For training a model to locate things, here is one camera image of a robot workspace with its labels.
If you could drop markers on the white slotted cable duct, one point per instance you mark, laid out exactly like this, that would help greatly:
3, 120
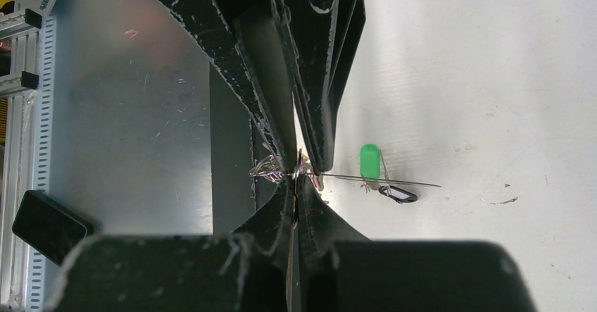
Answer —
42, 110

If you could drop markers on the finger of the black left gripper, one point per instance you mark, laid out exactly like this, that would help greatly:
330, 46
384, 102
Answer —
319, 41
242, 43

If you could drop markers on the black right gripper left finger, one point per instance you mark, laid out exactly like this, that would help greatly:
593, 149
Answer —
267, 236

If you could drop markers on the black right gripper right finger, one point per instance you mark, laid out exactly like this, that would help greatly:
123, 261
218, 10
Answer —
319, 226

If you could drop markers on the black smartphone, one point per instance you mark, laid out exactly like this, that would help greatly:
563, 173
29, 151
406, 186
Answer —
50, 228

